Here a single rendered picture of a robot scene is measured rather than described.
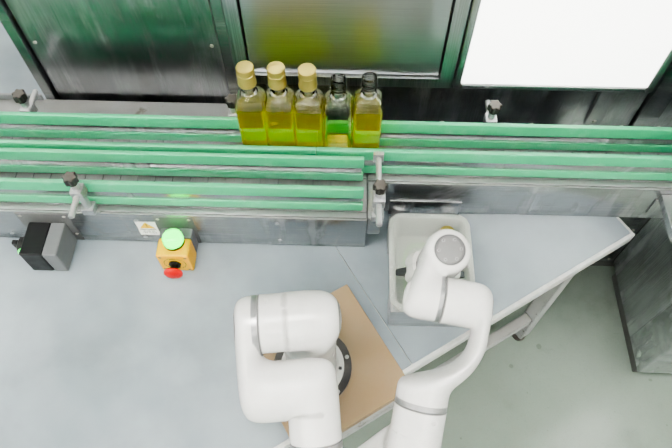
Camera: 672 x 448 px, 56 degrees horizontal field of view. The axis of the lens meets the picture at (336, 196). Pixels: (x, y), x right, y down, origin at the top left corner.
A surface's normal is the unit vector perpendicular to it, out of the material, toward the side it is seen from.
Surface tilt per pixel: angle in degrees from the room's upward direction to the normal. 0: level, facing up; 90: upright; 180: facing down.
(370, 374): 0
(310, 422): 29
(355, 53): 90
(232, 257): 0
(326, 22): 90
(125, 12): 91
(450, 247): 15
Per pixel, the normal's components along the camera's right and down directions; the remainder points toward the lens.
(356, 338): 0.00, -0.52
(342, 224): -0.03, 0.85
